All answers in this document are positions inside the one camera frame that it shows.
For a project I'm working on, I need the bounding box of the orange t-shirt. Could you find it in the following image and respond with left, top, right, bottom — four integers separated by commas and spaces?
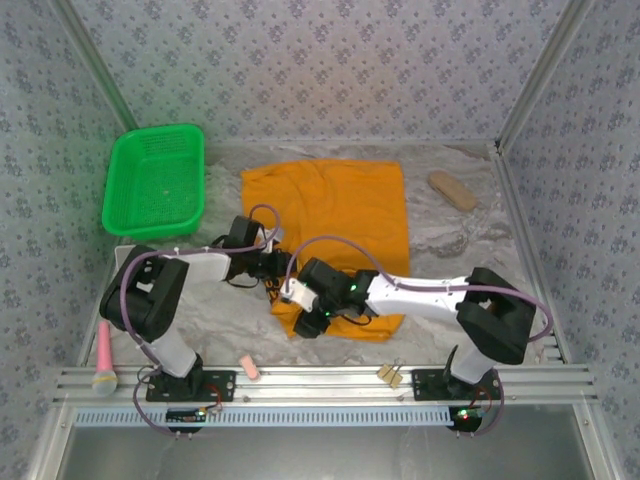
239, 158, 412, 344

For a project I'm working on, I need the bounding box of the gold binder clip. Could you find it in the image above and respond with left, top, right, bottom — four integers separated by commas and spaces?
375, 357, 407, 390

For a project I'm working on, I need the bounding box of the green plastic basket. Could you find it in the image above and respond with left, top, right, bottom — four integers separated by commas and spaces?
101, 123, 206, 239

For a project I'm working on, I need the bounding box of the black electronic device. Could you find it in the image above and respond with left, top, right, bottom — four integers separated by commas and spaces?
410, 368, 504, 401

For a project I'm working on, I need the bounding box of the tan oval brush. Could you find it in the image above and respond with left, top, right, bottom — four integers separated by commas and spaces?
427, 169, 479, 214

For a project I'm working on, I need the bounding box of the grey metal shelf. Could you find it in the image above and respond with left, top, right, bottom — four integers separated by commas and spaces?
49, 404, 609, 480

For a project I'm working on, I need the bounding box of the pink toy microphone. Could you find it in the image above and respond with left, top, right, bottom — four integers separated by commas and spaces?
90, 321, 120, 398

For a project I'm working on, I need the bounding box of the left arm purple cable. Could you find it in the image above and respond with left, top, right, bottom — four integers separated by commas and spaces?
119, 203, 282, 439

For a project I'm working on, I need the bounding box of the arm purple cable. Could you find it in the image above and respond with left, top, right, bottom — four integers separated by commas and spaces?
285, 234, 555, 439
119, 203, 282, 439

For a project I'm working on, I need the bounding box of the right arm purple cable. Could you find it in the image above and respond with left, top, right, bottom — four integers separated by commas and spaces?
285, 234, 555, 439

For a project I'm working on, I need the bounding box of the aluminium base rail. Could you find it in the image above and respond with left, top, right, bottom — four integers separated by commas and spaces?
52, 364, 599, 406

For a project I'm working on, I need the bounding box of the white slotted cable duct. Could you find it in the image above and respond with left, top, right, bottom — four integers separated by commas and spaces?
73, 405, 451, 427

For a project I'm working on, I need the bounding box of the left black mount plate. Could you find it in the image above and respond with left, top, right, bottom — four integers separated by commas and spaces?
145, 368, 237, 403

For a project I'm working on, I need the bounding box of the aluminium side rail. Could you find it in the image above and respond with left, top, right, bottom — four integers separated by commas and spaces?
489, 142, 571, 365

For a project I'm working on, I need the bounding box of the aluminium frame post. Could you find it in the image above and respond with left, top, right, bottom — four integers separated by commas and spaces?
497, 0, 599, 146

